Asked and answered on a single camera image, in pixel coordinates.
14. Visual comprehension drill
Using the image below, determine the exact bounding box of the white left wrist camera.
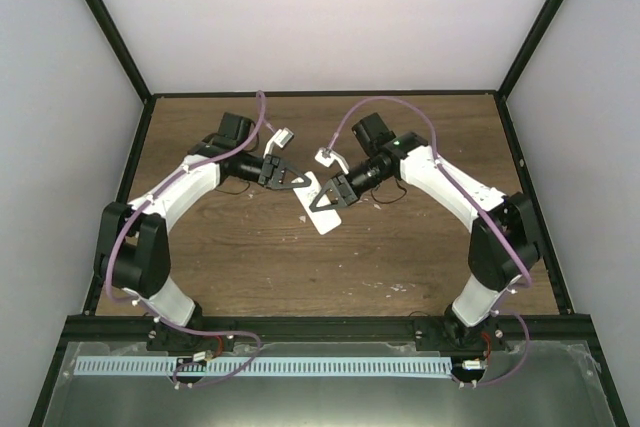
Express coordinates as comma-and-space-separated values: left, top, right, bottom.
263, 128, 294, 157

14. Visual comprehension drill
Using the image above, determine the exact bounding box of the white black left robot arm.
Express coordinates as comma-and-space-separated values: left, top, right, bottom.
94, 112, 311, 351

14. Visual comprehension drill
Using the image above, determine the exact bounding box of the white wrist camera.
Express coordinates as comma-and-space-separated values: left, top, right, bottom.
263, 128, 294, 157
314, 147, 349, 174

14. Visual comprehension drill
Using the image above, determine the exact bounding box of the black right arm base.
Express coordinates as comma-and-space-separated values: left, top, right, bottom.
412, 316, 505, 352

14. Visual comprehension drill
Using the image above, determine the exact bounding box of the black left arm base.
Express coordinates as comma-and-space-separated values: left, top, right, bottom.
141, 313, 265, 354

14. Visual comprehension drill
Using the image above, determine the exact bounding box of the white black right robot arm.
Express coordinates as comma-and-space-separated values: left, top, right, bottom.
309, 113, 542, 350

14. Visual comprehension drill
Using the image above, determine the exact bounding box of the white remote control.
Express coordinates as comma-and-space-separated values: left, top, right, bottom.
294, 171, 342, 235

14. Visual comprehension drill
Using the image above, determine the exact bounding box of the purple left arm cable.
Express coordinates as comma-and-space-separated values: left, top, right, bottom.
103, 91, 264, 391

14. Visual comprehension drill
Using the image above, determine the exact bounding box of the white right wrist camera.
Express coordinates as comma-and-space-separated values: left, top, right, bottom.
314, 147, 349, 174

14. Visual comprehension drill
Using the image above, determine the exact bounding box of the black table frame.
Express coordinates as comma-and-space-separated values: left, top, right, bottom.
27, 0, 631, 427

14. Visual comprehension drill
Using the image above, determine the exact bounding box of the metal front plate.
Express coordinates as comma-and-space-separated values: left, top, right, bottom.
43, 341, 614, 426

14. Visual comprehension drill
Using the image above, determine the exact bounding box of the light blue slotted cable duct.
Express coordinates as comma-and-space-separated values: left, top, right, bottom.
73, 356, 452, 379

